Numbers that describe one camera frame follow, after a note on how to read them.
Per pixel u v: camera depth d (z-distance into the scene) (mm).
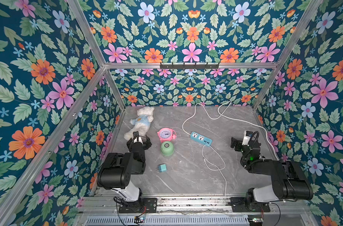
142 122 1003
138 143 764
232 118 1119
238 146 832
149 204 737
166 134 1007
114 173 460
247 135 803
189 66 932
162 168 858
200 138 975
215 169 862
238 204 729
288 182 444
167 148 841
